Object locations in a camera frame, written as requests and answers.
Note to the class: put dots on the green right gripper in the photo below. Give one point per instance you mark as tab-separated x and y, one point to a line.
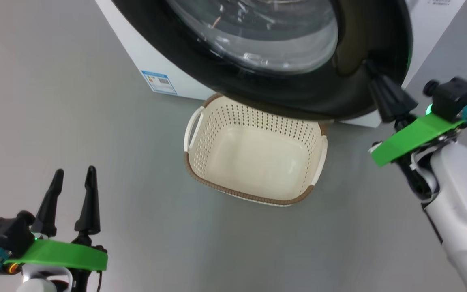
412	136

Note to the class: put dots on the cream laundry basket brown rim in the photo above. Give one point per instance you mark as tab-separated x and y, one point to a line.
258	162

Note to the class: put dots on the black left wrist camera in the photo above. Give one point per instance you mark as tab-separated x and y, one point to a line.
4	235

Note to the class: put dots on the small printed text sticker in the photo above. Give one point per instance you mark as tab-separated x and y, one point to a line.
439	2

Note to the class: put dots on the blue energy label sticker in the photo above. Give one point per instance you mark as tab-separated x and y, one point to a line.
159	82

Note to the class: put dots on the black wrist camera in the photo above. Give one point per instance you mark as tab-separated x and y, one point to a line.
4	235
456	99

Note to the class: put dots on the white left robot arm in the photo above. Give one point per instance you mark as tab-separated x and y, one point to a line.
35	286

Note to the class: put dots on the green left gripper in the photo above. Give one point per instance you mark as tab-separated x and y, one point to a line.
63	254

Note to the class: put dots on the white front-load washing machine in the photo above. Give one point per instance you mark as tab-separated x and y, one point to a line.
136	52

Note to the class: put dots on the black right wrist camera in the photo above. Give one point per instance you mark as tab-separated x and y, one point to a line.
456	99

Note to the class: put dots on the black round glass washer door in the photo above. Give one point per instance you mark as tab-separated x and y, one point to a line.
168	52

